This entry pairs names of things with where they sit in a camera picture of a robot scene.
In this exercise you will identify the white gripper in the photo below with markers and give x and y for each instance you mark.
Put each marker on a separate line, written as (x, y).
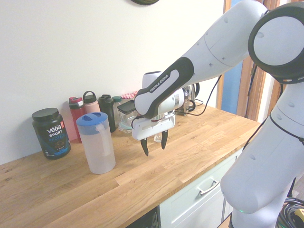
(152, 129)

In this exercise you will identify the translucent pitcher with blue lid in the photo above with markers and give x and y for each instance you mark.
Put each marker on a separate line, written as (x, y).
(99, 154)

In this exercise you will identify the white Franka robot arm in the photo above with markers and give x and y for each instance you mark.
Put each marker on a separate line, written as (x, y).
(225, 47)

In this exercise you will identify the red water bottle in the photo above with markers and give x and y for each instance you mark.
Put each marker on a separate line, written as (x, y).
(76, 114)

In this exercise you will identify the clear glass mug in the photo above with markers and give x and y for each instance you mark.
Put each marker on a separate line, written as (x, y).
(158, 139)

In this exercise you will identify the clear container with teal rim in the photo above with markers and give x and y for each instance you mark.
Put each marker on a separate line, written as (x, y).
(124, 121)

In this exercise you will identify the glass jar red checkered lid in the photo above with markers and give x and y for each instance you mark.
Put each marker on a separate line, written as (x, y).
(128, 95)

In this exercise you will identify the clear bottle with teal lid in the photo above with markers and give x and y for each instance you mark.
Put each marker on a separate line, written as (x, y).
(116, 99)

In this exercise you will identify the black shaker bottle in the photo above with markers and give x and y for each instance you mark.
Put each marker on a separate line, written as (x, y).
(107, 107)

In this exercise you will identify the chrome electric kettle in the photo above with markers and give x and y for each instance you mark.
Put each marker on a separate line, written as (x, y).
(191, 95)

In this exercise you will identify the pink bottle with black cap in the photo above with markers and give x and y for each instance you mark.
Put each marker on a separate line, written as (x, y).
(91, 107)

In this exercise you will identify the white cabinet drawer front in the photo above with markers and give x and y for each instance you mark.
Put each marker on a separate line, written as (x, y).
(190, 209)

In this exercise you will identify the black dishwasher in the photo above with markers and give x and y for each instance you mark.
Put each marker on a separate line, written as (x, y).
(147, 219)

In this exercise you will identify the black Vega protein tub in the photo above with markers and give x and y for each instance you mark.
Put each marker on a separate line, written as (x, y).
(53, 133)

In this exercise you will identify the wooden door frame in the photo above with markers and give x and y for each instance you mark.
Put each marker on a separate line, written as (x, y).
(244, 83)

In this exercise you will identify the round black wall object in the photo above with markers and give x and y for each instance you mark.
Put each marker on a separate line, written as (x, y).
(145, 1)

